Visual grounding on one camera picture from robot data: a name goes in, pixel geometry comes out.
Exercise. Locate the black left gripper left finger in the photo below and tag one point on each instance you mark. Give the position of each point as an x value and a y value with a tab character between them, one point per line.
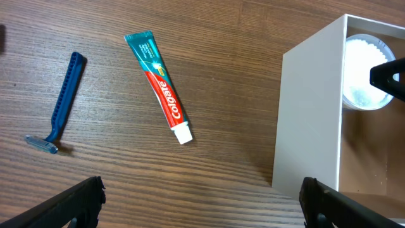
78	206

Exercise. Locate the blue disposable razor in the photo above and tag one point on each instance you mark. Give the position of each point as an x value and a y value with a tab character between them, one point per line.
62	107

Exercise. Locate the cotton swab round container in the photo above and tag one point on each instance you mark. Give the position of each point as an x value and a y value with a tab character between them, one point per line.
362	53

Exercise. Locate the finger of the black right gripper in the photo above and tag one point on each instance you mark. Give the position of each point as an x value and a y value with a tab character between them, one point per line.
382	77

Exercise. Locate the white cardboard box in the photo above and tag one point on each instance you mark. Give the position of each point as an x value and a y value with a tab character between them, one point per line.
357	153

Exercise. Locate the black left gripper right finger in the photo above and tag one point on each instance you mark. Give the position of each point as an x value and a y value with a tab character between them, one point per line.
323	206

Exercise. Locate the Colgate toothpaste tube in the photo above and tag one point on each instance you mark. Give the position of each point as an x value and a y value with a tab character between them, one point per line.
145	49

